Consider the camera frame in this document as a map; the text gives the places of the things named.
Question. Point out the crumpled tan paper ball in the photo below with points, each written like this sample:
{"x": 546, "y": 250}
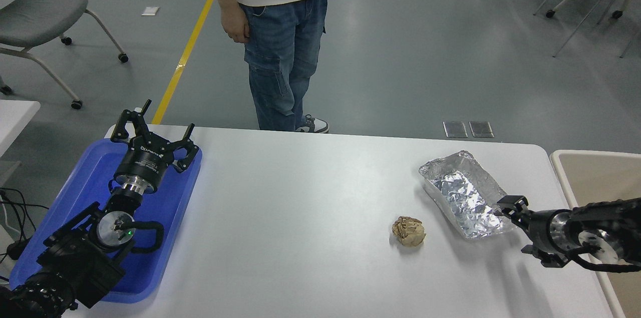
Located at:
{"x": 409, "y": 232}

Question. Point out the blue plastic tray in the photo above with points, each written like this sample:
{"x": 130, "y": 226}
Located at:
{"x": 165, "y": 208}

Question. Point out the white side table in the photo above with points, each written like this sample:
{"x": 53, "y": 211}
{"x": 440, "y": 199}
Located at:
{"x": 15, "y": 117}

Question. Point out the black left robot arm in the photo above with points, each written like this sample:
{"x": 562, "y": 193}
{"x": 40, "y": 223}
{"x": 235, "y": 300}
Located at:
{"x": 75, "y": 268}

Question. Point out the metal floor plate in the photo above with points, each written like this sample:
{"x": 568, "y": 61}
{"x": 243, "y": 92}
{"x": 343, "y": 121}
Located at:
{"x": 481, "y": 129}
{"x": 455, "y": 129}

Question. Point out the silver foil tray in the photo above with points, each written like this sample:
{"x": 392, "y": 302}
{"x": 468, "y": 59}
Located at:
{"x": 463, "y": 195}

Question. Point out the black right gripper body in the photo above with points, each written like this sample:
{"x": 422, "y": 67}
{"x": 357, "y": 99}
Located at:
{"x": 541, "y": 232}

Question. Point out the grey wheeled chair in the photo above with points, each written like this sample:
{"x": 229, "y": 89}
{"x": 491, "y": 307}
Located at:
{"x": 40, "y": 15}

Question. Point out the person's right hand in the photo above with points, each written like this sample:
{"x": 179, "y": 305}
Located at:
{"x": 234, "y": 25}

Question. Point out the black power plug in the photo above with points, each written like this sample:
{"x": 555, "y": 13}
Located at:
{"x": 17, "y": 249}

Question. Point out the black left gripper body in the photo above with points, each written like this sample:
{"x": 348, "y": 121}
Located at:
{"x": 142, "y": 165}

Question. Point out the large pale bin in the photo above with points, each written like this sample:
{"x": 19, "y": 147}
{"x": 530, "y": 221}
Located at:
{"x": 601, "y": 178}

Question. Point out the person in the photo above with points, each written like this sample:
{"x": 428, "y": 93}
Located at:
{"x": 280, "y": 47}

